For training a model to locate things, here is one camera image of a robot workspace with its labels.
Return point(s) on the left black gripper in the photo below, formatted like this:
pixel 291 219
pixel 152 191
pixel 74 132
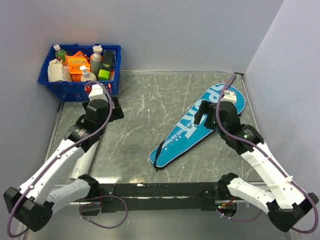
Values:
pixel 116 112

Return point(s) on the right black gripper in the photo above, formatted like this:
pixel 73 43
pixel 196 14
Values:
pixel 205 107

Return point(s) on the blue racket cover bag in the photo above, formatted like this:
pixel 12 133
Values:
pixel 185 134

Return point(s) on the blue plastic basket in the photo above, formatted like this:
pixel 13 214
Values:
pixel 75 91

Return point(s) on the white shuttlecock tube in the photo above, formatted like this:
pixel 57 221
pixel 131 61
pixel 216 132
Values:
pixel 83 164

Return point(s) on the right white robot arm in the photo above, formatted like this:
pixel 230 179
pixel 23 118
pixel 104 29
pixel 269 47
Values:
pixel 285 202

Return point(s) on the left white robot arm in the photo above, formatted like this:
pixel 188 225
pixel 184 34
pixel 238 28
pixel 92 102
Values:
pixel 35 201

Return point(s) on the beige pump bottle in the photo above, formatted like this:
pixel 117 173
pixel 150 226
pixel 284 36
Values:
pixel 86 74

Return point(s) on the grey pump bottle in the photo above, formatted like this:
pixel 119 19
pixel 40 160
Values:
pixel 96 60

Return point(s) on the black green box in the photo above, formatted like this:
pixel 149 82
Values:
pixel 106 66

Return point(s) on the orange snack packet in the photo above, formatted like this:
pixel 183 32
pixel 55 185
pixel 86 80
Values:
pixel 74 62

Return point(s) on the beige cloth bag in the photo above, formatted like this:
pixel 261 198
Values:
pixel 57 72

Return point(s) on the green drink bottle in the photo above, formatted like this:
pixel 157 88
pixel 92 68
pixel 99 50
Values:
pixel 60 54

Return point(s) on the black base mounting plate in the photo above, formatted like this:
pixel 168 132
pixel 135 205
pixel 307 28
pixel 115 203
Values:
pixel 163 196

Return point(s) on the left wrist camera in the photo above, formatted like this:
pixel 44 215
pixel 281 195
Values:
pixel 95 92

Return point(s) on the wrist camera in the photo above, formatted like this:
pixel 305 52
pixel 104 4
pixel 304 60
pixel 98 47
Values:
pixel 95 92
pixel 229 96

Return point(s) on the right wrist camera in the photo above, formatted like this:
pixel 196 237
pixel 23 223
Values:
pixel 229 96

